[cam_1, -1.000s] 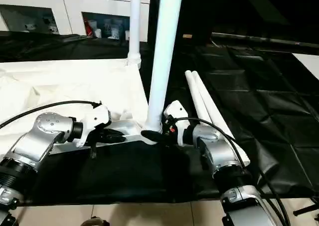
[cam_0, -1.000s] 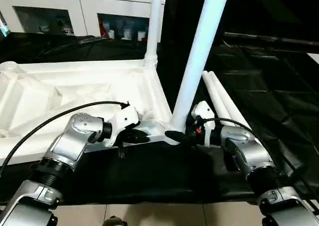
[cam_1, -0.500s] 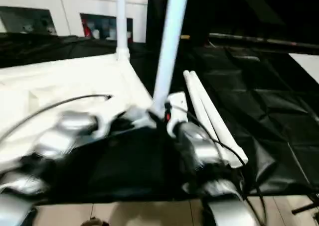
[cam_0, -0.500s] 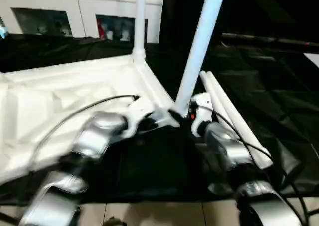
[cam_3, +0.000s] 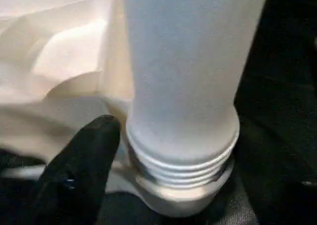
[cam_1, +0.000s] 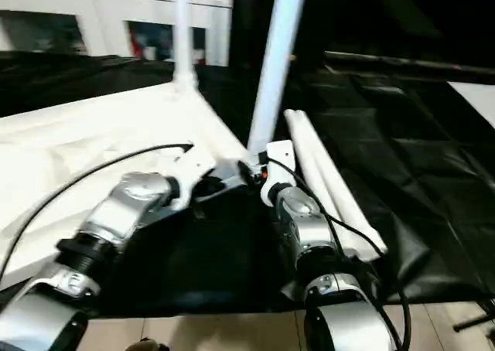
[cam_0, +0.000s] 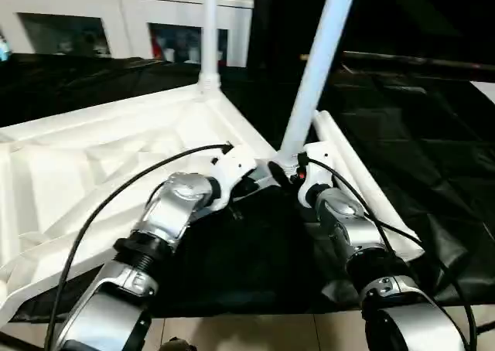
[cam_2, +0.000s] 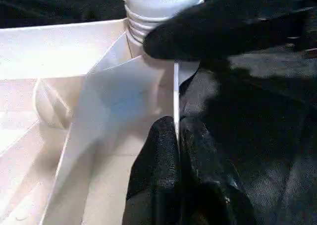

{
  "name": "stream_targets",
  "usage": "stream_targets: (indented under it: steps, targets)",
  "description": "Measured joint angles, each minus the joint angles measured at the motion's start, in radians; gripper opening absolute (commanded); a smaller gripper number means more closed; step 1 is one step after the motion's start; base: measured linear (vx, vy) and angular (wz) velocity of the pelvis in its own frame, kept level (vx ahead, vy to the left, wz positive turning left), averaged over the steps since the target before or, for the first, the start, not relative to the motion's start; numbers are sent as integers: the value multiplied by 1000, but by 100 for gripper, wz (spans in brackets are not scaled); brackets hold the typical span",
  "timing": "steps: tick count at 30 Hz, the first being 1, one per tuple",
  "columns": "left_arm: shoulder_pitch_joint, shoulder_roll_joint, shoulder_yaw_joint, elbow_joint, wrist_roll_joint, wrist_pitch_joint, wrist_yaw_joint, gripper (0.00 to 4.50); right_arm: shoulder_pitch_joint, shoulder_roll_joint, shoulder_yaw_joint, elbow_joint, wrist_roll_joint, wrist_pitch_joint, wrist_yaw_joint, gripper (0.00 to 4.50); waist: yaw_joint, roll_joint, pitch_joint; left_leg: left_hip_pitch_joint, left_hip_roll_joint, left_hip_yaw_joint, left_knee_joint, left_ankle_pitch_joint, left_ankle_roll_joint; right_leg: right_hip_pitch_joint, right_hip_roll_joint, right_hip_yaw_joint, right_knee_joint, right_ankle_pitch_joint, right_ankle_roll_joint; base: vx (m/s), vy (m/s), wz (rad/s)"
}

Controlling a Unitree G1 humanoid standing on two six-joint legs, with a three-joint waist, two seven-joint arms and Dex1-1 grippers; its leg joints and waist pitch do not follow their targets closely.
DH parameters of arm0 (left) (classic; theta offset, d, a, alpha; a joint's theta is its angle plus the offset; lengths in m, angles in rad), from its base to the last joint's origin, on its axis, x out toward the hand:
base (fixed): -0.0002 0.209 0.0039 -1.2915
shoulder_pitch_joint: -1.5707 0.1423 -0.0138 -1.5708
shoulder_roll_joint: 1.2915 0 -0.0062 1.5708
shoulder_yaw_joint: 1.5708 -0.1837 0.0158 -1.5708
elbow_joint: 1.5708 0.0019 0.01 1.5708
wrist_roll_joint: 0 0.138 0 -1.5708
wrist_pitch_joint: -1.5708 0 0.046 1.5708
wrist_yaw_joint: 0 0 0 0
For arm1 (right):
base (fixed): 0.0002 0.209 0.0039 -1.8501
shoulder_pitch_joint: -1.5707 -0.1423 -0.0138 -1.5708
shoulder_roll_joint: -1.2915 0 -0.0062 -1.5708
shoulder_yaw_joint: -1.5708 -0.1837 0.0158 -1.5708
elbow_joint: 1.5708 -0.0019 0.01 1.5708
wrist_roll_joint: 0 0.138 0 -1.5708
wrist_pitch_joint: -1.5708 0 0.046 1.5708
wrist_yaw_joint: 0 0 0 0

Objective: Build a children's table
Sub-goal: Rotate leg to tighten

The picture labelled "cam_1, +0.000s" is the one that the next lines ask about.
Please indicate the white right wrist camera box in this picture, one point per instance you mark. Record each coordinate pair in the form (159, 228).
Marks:
(278, 169)

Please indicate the dark metal rod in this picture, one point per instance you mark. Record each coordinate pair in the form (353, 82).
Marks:
(402, 59)

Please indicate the red bottle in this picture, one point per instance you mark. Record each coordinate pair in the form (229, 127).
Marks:
(138, 46)

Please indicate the white plastic table top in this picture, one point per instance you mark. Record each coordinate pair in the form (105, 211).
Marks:
(77, 142)

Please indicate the black floor stand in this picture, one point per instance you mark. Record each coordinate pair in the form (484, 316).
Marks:
(472, 320)

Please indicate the black work mat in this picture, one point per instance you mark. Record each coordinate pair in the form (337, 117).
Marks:
(433, 173)

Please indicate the white glass-door cabinet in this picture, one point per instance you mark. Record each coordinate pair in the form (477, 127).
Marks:
(77, 11)

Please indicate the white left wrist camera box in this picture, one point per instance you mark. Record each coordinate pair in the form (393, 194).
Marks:
(189, 169)

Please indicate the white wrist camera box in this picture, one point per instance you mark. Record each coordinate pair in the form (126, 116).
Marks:
(278, 169)
(189, 169)

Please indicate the white plastic table leg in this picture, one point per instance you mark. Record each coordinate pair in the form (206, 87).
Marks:
(309, 165)
(344, 192)
(183, 26)
(278, 57)

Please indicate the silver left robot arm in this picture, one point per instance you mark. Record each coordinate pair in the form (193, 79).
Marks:
(116, 212)

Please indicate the white flat board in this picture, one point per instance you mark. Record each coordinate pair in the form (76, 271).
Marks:
(476, 100)

